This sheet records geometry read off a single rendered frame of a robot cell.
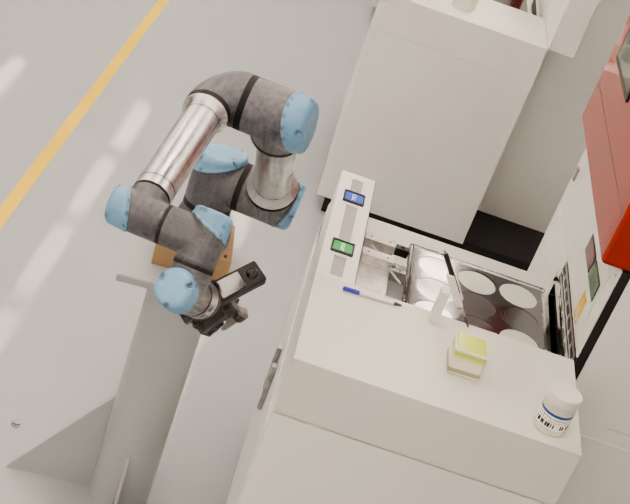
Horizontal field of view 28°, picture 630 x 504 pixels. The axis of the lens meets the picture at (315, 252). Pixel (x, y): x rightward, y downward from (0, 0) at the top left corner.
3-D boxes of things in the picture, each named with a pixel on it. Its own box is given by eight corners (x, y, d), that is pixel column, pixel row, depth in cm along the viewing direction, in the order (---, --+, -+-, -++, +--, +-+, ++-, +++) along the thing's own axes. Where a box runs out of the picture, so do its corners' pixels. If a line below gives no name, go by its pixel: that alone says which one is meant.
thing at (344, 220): (359, 224, 340) (375, 180, 333) (335, 334, 292) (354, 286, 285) (326, 212, 339) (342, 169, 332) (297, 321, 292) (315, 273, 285)
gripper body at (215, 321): (190, 307, 245) (168, 299, 233) (224, 280, 244) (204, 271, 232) (211, 338, 243) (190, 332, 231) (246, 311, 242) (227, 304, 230)
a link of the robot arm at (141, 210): (209, 43, 252) (104, 193, 217) (259, 63, 251) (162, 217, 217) (200, 87, 260) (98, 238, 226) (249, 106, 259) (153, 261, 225)
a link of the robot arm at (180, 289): (201, 271, 216) (182, 317, 216) (221, 280, 227) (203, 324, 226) (162, 255, 218) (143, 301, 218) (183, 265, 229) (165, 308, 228)
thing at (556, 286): (549, 300, 331) (563, 271, 326) (555, 398, 293) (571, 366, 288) (543, 298, 331) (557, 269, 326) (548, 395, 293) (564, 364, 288)
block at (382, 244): (392, 250, 321) (396, 240, 320) (391, 256, 318) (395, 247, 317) (363, 239, 321) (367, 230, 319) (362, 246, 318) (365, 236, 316)
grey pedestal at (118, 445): (-35, 525, 319) (24, 265, 278) (4, 415, 356) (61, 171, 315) (161, 570, 326) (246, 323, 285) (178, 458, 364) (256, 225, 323)
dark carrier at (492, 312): (540, 292, 323) (541, 290, 323) (544, 368, 293) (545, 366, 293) (414, 249, 322) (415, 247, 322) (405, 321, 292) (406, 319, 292)
